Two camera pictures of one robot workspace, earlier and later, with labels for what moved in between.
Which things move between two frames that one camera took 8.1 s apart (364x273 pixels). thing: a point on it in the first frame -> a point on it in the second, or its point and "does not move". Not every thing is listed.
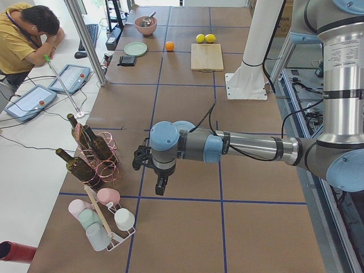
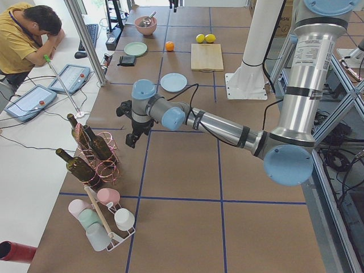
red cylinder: [16, 252] does not move
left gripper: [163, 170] -> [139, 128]
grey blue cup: [98, 236] does not move
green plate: [135, 49] does not move
